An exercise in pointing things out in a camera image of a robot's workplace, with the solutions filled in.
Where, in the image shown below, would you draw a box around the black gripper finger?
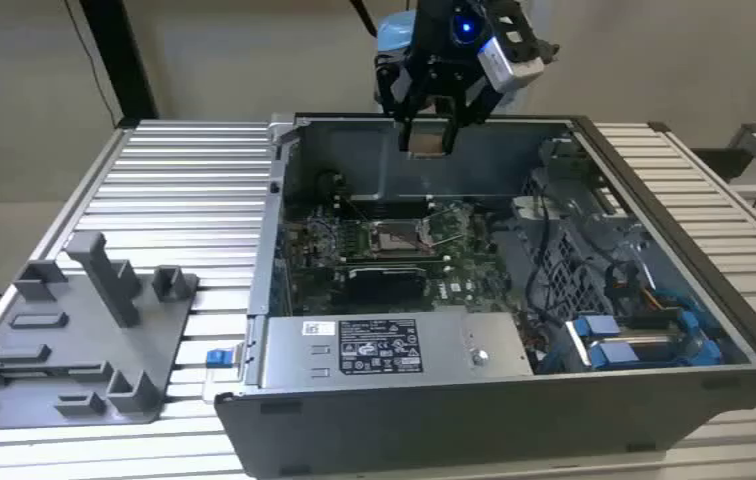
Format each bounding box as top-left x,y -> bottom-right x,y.
443,73 -> 507,154
374,49 -> 430,152

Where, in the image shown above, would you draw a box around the CPU square plate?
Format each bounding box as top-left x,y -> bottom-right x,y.
406,97 -> 454,160

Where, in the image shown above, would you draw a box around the CPU socket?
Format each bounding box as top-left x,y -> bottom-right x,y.
364,218 -> 438,260

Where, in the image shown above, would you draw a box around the green motherboard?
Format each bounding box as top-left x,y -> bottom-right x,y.
275,199 -> 523,317

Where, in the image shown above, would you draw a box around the grey perforated drive cage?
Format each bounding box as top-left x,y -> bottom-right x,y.
502,167 -> 686,326

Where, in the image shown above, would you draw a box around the black rectangular board shroud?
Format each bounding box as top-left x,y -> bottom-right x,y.
342,266 -> 430,307

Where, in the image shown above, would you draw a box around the blue disk carrier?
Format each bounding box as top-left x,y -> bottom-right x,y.
576,313 -> 620,337
588,340 -> 641,371

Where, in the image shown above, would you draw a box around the black power supply label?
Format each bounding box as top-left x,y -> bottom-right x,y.
336,318 -> 424,375

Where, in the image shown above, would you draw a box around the grey power supply box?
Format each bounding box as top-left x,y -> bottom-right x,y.
258,311 -> 534,390

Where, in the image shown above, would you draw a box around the blue plastic drive clip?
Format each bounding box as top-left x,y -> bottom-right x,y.
674,298 -> 725,365

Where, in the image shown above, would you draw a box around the black open PC case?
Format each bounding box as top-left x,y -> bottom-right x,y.
212,111 -> 756,477

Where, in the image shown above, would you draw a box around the grey parts rack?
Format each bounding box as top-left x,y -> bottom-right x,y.
0,231 -> 200,432

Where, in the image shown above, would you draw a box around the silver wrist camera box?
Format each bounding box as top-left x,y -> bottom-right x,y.
475,37 -> 546,95

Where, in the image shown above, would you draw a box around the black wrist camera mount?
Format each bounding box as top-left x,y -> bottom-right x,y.
487,0 -> 560,66

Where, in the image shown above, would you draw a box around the black upright post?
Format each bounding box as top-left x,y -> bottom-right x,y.
79,0 -> 160,125

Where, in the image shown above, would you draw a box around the black orange wire bundle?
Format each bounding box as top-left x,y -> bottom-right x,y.
603,260 -> 663,324

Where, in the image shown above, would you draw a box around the thin black wall cable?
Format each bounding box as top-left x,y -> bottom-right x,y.
61,0 -> 120,127

